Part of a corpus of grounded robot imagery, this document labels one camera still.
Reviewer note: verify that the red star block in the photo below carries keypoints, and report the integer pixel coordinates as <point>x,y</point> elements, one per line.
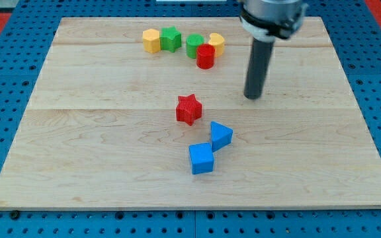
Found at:
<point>188,109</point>

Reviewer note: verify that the green star block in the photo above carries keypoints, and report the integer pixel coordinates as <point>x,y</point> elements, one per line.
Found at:
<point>171,39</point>

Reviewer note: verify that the blue triangle block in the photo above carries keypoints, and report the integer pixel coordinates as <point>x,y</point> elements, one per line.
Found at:
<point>221,135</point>

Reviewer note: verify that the blue cube block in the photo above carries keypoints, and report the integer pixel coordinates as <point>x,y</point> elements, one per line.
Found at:
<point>201,158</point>

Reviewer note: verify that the wooden board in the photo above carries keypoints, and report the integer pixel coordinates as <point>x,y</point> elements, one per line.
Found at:
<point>100,131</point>

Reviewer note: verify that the red cylinder block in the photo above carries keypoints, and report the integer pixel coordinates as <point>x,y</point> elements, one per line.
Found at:
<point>205,55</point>

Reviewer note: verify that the green cylinder block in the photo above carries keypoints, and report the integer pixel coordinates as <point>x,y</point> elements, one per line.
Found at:
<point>193,41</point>

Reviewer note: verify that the yellow crescent block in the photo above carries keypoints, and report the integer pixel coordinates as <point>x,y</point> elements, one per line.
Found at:
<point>218,42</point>

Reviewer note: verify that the yellow hexagon block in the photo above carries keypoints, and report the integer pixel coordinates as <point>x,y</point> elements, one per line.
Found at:
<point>151,40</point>

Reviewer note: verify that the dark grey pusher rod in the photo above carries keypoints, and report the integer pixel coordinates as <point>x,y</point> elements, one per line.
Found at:
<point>258,65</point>

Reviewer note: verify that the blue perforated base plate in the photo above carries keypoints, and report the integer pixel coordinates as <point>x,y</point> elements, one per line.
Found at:
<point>25,41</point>

